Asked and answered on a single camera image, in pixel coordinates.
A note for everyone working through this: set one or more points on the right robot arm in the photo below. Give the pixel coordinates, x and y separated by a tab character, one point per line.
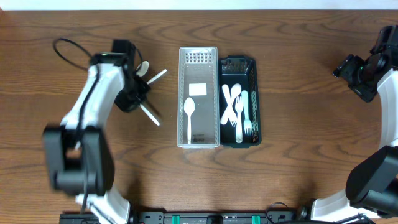
371	188

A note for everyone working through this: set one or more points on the pink-white plastic spoon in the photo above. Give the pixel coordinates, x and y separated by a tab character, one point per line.
235	91

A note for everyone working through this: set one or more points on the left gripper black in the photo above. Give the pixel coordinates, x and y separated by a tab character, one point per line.
137	94

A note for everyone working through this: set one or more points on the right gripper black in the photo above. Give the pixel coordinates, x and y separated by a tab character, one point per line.
347	68

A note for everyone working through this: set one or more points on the cream plastic fork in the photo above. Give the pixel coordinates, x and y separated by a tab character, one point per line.
239	109

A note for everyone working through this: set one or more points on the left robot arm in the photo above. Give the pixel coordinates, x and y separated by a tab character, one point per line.
78	158

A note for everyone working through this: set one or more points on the white plastic spoon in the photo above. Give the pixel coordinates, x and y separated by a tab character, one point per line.
142	68
189	108
150	112
156	77

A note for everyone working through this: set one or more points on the black plastic mesh basket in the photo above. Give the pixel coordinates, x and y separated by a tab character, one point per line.
240	69

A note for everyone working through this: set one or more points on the white plastic spoon top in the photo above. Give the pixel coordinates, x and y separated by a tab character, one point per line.
142	68

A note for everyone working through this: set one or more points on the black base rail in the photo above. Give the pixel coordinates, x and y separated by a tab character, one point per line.
270	216

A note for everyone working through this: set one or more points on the pink-white plastic fork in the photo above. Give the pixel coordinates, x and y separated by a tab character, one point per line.
228	114

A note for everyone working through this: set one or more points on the clear plastic mesh basket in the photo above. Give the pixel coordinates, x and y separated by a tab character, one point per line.
199	65

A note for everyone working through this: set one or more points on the white plastic spoon bottom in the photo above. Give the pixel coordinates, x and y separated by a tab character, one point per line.
189	108

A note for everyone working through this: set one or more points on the mint green plastic fork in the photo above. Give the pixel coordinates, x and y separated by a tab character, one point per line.
247	122

